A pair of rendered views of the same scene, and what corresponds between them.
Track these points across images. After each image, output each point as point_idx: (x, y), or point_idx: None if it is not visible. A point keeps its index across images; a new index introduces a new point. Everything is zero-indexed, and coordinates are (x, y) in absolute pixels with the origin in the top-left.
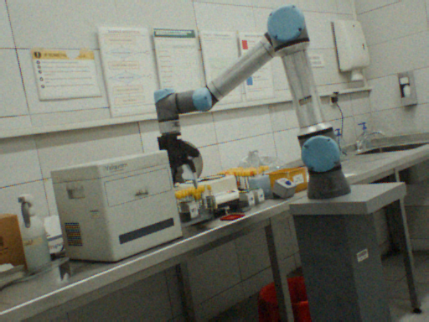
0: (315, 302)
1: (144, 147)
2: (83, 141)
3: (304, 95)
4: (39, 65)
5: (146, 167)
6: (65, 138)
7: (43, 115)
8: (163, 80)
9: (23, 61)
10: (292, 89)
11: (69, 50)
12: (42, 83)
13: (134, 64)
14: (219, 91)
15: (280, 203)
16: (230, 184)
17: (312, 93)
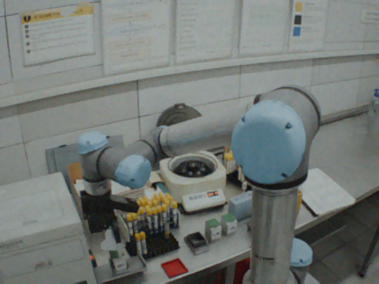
0: None
1: (141, 104)
2: (66, 103)
3: (263, 254)
4: (27, 29)
5: (49, 241)
6: (47, 102)
7: (26, 80)
8: (181, 29)
9: (12, 28)
10: (252, 236)
11: (64, 7)
12: (28, 48)
13: (143, 15)
14: (173, 152)
15: (244, 251)
16: (215, 184)
17: (277, 255)
